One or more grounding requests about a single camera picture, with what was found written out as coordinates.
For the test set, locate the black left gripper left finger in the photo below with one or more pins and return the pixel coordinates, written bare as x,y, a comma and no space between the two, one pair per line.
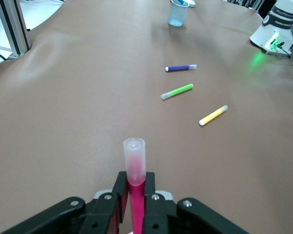
100,214

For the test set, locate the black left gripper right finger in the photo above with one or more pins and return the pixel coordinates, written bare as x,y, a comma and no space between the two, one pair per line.
161,214

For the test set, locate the pink marker with clear cap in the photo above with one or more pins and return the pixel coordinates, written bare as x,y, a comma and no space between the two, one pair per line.
136,195

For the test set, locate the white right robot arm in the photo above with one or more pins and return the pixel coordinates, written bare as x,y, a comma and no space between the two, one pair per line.
266,34

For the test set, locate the brown table mat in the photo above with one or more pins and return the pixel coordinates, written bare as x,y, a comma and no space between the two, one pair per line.
88,109

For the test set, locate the yellow marker with clear cap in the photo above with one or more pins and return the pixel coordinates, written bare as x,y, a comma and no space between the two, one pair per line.
212,115

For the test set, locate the green marker with clear cap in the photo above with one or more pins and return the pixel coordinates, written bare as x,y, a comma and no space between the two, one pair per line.
177,91

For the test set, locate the purple marker with clear cap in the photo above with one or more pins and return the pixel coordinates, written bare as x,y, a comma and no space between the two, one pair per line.
178,67

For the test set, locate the blue mesh cup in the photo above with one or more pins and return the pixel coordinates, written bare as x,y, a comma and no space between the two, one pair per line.
177,14

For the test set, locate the aluminium frame post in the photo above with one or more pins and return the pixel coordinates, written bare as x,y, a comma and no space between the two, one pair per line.
13,26

